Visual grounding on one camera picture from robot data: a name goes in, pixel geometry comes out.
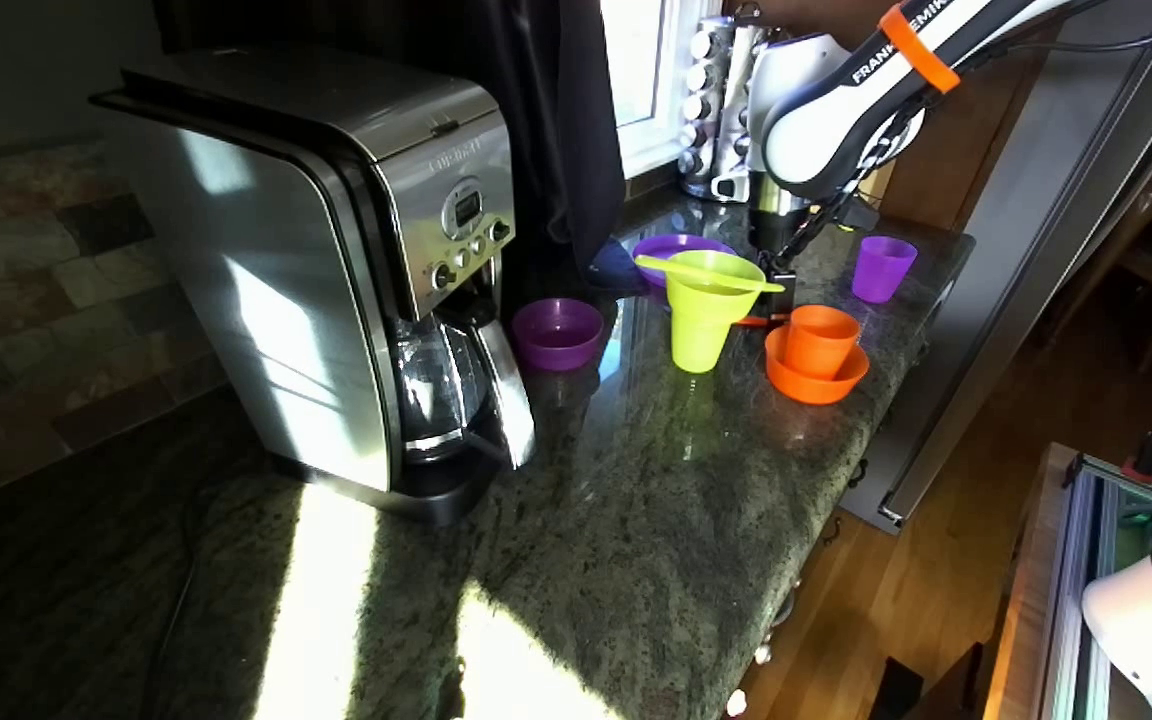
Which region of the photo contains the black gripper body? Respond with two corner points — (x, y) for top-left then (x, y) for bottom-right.
(749, 171), (878, 273)

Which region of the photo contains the orange plastic cup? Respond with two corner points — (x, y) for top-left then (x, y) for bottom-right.
(781, 298), (863, 380)

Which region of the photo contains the yellow-green plastic cup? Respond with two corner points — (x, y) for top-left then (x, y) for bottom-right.
(660, 246), (776, 380)

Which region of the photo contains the purple plastic cup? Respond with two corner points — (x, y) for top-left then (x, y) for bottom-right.
(849, 233), (925, 309)

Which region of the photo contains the wooden knife block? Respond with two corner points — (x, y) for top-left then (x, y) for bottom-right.
(857, 130), (905, 218)

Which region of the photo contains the orange plastic bowl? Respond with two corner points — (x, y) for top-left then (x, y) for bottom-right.
(761, 321), (873, 409)

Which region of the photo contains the purple plastic bowl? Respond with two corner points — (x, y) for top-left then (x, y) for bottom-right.
(624, 233), (740, 290)
(508, 290), (610, 380)

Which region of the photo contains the yellow-green plastic spoon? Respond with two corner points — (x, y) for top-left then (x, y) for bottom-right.
(636, 253), (791, 298)

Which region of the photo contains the steel spice jar rack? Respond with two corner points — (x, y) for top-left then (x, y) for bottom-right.
(676, 11), (776, 209)

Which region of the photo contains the glass coffee carafe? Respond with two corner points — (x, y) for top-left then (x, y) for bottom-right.
(393, 310), (541, 472)

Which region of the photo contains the glass-top case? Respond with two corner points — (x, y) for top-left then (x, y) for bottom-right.
(978, 439), (1152, 720)

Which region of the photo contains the stainless steel coffee maker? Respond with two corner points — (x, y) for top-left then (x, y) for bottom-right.
(87, 42), (541, 521)

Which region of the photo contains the white window frame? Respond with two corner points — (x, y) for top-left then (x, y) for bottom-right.
(595, 0), (728, 185)

